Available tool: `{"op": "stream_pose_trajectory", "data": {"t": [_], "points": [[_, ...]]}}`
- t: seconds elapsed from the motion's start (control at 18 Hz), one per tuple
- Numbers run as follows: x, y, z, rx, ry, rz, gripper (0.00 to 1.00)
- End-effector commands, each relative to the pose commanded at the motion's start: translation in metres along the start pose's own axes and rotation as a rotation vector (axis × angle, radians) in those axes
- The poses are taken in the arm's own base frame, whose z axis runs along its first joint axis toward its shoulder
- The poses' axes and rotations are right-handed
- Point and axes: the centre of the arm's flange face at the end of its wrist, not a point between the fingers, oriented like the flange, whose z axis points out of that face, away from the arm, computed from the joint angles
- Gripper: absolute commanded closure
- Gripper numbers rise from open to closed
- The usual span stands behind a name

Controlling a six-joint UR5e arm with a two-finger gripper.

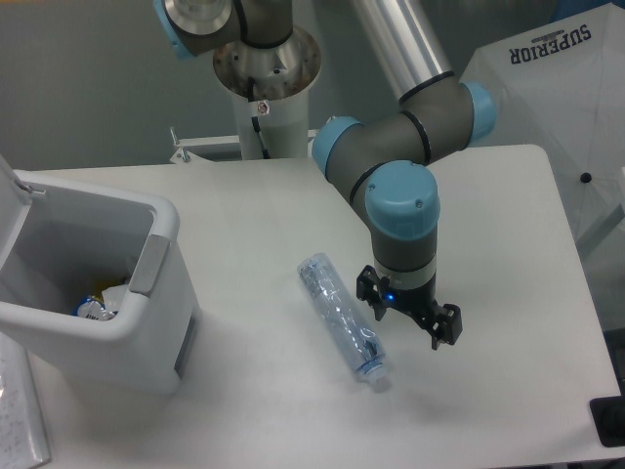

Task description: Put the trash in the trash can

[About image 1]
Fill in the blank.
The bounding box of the black device at edge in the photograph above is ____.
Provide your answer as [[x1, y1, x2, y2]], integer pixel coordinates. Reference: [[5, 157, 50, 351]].
[[590, 396, 624, 448]]

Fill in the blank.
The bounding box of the blue white wrapper trash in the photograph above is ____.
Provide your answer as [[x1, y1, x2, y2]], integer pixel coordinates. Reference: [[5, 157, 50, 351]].
[[72, 296, 114, 321]]

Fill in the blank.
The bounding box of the clear crushed plastic bottle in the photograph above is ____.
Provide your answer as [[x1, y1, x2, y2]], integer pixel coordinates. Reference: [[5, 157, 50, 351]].
[[297, 252, 391, 394]]

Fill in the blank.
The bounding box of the white trash can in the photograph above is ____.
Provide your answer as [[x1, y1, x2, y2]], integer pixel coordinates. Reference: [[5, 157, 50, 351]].
[[1, 164, 199, 394]]

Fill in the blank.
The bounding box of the white paper sheet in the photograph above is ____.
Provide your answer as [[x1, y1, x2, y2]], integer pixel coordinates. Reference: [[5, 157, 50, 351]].
[[1, 334, 51, 468]]

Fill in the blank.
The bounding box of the white Superior umbrella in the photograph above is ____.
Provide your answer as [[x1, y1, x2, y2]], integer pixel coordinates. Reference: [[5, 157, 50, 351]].
[[462, 3, 624, 237]]

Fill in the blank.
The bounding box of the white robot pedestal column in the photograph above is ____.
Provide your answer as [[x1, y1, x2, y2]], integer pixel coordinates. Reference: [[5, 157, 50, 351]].
[[213, 26, 321, 160]]

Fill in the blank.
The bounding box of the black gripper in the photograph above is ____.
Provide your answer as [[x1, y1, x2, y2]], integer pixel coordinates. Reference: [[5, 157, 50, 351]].
[[356, 265, 463, 351]]

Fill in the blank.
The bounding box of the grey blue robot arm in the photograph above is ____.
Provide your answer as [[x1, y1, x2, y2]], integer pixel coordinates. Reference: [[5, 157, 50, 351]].
[[154, 1, 496, 346]]

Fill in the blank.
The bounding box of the white crumpled paper trash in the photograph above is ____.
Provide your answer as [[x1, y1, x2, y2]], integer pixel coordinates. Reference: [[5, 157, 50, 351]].
[[102, 284, 128, 316]]

